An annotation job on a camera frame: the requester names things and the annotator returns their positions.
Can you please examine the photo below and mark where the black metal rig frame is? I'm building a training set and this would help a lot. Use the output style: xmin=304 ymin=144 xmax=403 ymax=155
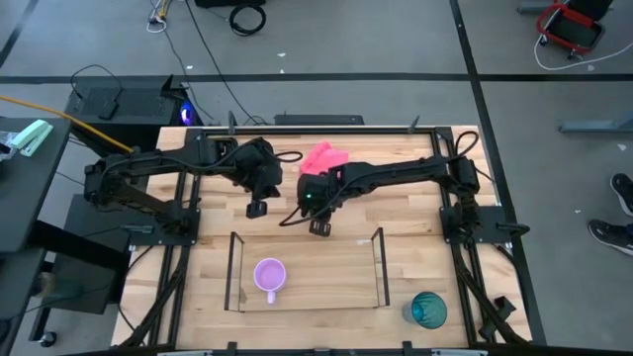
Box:
xmin=118 ymin=111 xmax=533 ymax=356

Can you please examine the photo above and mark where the black side table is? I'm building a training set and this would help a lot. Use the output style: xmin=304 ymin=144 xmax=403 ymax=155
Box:
xmin=0 ymin=117 xmax=72 ymax=253

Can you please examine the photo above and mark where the small black device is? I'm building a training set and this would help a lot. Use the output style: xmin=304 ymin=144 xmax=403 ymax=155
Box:
xmin=97 ymin=101 xmax=120 ymax=121

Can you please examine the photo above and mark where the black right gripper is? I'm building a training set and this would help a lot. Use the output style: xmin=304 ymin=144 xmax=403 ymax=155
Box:
xmin=296 ymin=165 xmax=347 ymax=237

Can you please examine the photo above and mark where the yellow cable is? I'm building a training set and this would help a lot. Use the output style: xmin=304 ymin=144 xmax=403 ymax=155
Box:
xmin=0 ymin=94 xmax=136 ymax=153

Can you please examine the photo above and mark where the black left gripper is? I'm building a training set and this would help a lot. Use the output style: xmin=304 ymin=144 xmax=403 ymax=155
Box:
xmin=230 ymin=136 xmax=284 ymax=220

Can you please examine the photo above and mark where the black power strip bar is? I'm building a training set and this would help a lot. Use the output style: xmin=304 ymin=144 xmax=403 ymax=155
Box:
xmin=274 ymin=114 xmax=366 ymax=127

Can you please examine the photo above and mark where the coiled black cable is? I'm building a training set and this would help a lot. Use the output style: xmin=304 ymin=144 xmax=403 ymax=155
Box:
xmin=228 ymin=3 xmax=267 ymax=37

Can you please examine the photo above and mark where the pink cloth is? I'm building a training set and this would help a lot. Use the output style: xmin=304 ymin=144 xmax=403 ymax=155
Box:
xmin=300 ymin=140 xmax=350 ymax=177

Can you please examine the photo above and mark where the white cable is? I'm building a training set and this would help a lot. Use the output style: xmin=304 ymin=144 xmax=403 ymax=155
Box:
xmin=533 ymin=34 xmax=633 ymax=71

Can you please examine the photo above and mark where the black computer tower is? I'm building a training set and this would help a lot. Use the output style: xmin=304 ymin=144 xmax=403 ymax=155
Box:
xmin=64 ymin=73 xmax=199 ymax=152

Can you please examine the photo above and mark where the clear acrylic tray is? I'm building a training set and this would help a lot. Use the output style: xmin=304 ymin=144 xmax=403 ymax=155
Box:
xmin=225 ymin=226 xmax=391 ymax=313

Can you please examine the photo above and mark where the long black floor cable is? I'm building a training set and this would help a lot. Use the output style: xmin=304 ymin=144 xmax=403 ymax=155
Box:
xmin=185 ymin=0 xmax=261 ymax=126

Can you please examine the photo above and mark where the small pink plastic mug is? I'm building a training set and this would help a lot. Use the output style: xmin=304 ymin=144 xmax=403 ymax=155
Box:
xmin=253 ymin=257 xmax=288 ymax=305

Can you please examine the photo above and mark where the mint green stapler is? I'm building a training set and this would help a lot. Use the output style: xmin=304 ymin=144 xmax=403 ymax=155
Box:
xmin=10 ymin=119 xmax=54 ymax=158

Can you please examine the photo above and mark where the teal faceted plastic tumbler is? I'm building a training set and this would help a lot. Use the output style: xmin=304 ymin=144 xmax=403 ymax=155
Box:
xmin=402 ymin=291 xmax=448 ymax=330

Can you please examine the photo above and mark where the black lower cart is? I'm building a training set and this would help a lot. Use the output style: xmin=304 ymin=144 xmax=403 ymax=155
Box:
xmin=29 ymin=194 xmax=133 ymax=348

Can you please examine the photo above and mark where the red and black tool case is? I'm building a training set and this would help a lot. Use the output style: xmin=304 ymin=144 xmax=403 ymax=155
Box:
xmin=536 ymin=2 xmax=605 ymax=55

